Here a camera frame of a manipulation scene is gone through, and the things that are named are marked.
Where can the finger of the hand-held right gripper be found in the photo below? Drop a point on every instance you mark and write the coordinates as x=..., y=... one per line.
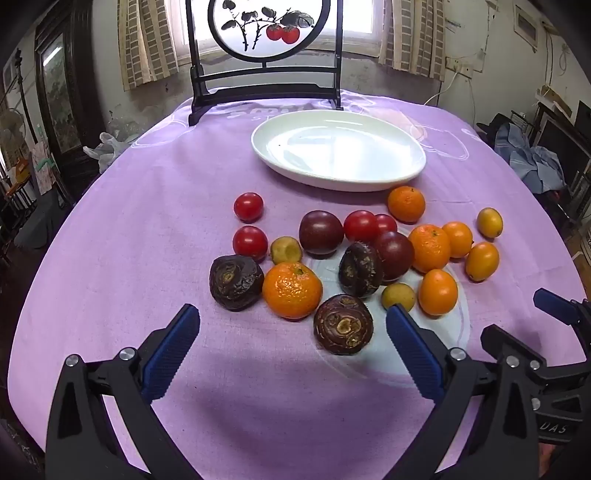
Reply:
x=551, y=304
x=505, y=341

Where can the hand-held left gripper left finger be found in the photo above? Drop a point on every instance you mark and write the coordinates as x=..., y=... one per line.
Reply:
x=171, y=350

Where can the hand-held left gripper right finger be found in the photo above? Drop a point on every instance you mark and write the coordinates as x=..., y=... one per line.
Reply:
x=415, y=355

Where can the small yellow-green fruit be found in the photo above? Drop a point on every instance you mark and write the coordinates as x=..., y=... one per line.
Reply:
x=398, y=294
x=286, y=250

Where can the dark brown water chestnut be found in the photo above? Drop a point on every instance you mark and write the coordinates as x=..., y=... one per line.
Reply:
x=343, y=324
x=360, y=269
x=236, y=282

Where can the yellowish orange kumquat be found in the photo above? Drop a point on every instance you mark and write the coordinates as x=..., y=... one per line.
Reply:
x=490, y=222

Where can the red cherry tomato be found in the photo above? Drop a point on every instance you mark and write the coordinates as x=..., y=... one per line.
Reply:
x=248, y=206
x=387, y=223
x=250, y=242
x=360, y=225

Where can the orange mandarin with green underside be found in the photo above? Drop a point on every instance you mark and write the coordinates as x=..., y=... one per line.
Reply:
x=292, y=290

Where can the white oval plate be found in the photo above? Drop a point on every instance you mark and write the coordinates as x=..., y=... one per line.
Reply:
x=337, y=150

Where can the dark purple tomato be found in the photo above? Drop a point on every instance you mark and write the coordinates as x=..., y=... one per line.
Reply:
x=396, y=255
x=321, y=232

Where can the purple tablecloth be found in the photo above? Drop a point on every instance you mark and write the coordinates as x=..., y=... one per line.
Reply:
x=161, y=240

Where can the blue cloth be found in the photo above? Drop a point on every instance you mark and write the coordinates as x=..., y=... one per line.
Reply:
x=531, y=159

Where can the black monitor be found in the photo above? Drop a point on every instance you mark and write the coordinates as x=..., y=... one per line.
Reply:
x=563, y=143

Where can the white plastic bag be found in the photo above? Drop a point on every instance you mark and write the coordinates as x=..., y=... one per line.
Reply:
x=108, y=147

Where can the dark wooden cabinet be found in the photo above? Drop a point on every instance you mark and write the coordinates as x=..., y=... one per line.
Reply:
x=60, y=92

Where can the black-framed persimmon painting screen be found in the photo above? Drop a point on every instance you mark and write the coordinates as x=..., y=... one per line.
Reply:
x=265, y=76

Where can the brick-pattern curtain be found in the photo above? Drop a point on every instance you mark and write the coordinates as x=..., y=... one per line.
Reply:
x=147, y=41
x=411, y=37

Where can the window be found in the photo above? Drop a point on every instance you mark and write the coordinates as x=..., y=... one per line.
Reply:
x=358, y=21

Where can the wall socket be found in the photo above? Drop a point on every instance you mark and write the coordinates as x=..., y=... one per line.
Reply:
x=459, y=67

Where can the white wall box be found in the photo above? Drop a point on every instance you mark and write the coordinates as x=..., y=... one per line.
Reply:
x=526, y=25

